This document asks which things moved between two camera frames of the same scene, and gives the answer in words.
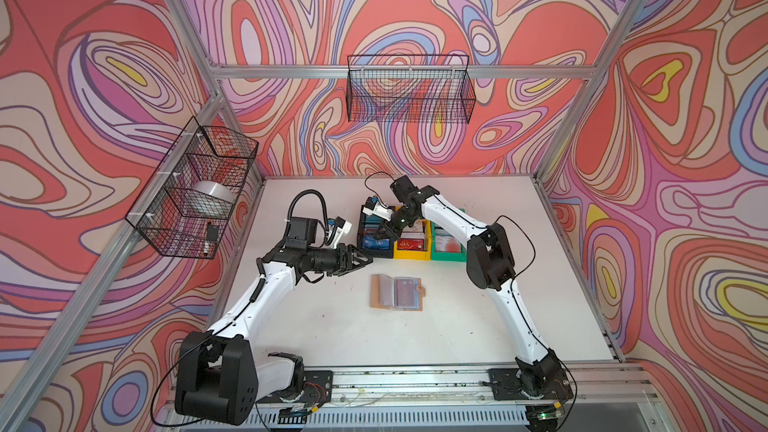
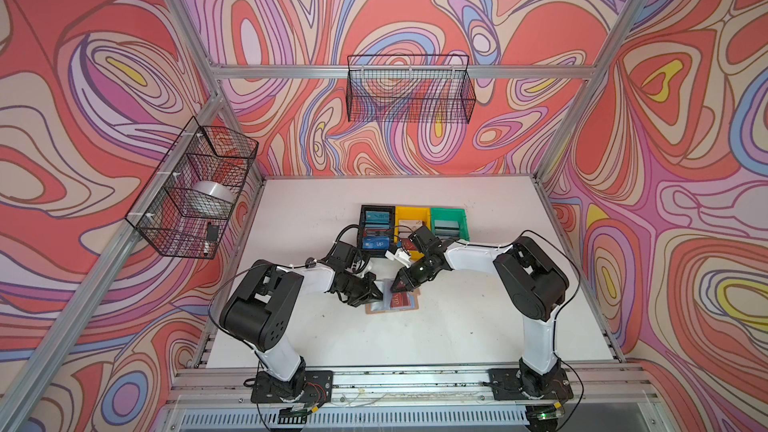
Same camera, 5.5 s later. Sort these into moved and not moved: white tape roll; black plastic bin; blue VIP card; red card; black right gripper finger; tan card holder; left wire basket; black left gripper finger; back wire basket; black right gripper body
Moved: black right gripper finger; red card; black left gripper finger; black right gripper body
Not moved: black plastic bin; tan card holder; back wire basket; white tape roll; left wire basket; blue VIP card
